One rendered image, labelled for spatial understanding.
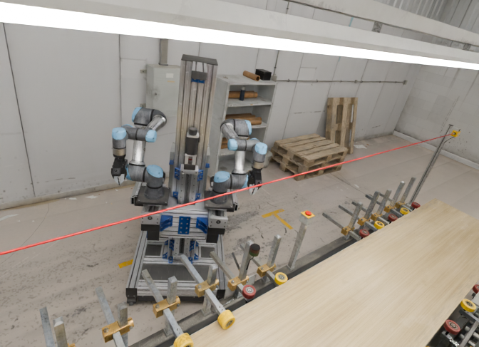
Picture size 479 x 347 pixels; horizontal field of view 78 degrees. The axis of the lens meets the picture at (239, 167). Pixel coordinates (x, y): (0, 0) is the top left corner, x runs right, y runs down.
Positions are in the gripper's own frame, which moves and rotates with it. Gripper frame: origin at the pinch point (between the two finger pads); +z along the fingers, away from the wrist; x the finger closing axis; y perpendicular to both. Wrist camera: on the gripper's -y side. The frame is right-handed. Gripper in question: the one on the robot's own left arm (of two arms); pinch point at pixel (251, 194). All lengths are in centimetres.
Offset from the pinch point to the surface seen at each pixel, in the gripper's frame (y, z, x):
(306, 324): -65, 42, -29
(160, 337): -58, 62, 50
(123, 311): -70, 24, 67
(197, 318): -47, 62, 29
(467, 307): -53, 42, -146
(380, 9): -65, -112, -10
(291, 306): -53, 42, -24
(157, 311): -62, 35, 52
